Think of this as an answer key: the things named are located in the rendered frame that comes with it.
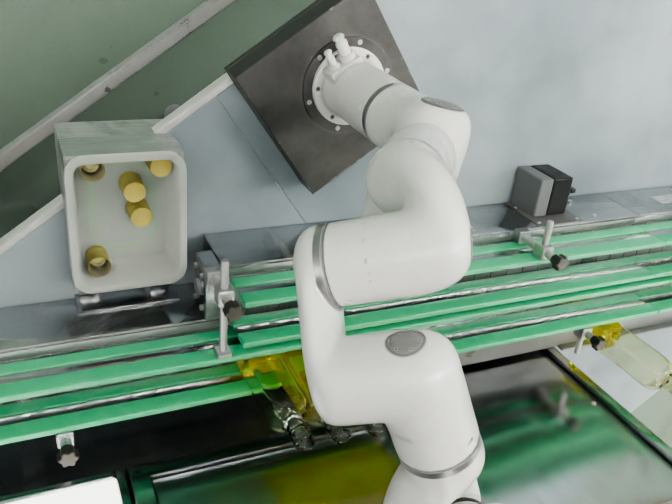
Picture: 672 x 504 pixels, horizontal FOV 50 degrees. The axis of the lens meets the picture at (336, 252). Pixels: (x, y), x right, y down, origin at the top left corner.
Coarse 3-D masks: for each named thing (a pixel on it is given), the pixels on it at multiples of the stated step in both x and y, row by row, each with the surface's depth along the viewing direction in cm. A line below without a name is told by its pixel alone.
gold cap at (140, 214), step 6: (126, 204) 113; (132, 204) 112; (138, 204) 111; (144, 204) 112; (126, 210) 113; (132, 210) 110; (138, 210) 110; (144, 210) 110; (150, 210) 111; (132, 216) 110; (138, 216) 111; (144, 216) 111; (150, 216) 111; (132, 222) 111; (138, 222) 111; (144, 222) 111; (150, 222) 112
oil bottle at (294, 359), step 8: (288, 352) 116; (296, 352) 117; (288, 360) 115; (296, 360) 115; (296, 368) 113; (304, 368) 113; (296, 376) 111; (304, 376) 111; (304, 384) 109; (304, 392) 108; (312, 408) 107; (312, 416) 107; (312, 424) 108; (320, 424) 108
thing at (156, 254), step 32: (96, 160) 101; (128, 160) 103; (96, 192) 111; (160, 192) 115; (96, 224) 113; (128, 224) 115; (160, 224) 118; (128, 256) 118; (160, 256) 119; (96, 288) 110; (128, 288) 112
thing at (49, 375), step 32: (608, 288) 143; (640, 288) 146; (416, 320) 126; (448, 320) 127; (96, 352) 109; (128, 352) 110; (160, 352) 111; (192, 352) 111; (256, 352) 113; (0, 384) 101; (32, 384) 101; (64, 384) 102; (96, 384) 103
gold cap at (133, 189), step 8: (120, 176) 111; (128, 176) 110; (136, 176) 110; (120, 184) 110; (128, 184) 108; (136, 184) 108; (128, 192) 108; (136, 192) 109; (144, 192) 109; (128, 200) 109; (136, 200) 109
